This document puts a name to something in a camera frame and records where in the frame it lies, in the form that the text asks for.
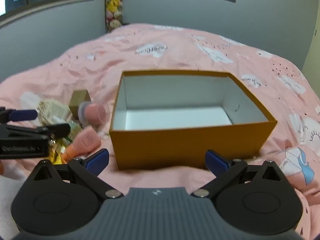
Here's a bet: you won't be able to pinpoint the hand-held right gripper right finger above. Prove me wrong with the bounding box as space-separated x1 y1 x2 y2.
191 149 283 198

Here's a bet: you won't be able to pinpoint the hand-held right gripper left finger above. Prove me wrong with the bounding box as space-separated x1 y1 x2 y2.
34 148 124 199

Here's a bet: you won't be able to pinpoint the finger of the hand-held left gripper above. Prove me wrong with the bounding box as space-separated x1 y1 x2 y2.
0 123 71 140
0 107 38 124

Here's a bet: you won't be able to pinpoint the small brown cardboard box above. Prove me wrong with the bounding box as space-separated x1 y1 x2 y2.
69 89 91 117

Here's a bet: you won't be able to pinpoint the orange cardboard box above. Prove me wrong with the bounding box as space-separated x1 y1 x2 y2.
109 70 278 171

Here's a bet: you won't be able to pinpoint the pink tube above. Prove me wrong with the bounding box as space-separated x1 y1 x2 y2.
61 126 102 162

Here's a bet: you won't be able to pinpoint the pink cream jar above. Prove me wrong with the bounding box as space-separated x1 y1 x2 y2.
78 101 109 127

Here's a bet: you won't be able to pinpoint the white fuzzy cloth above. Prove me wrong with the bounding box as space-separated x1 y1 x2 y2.
0 174 28 233

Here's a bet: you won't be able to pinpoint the pink printed blanket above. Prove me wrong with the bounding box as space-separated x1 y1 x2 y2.
0 23 320 240

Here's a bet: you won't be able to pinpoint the hanging plush toys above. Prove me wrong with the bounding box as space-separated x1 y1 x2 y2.
106 0 124 33

